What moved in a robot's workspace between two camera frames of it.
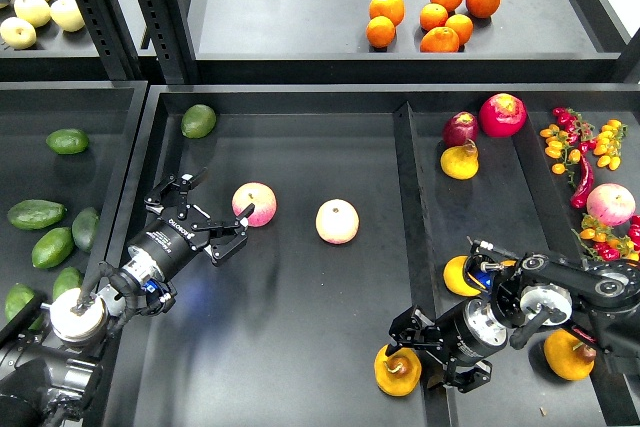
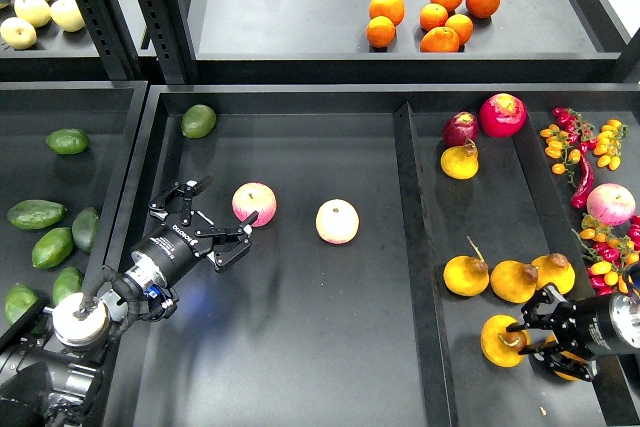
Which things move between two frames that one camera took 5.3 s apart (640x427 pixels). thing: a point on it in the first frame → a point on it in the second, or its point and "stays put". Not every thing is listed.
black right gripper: x=467 y=334 → x=585 y=325
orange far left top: x=387 y=4 stays put
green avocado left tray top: x=67 y=141 stays put
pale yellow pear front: x=18 y=33 stays put
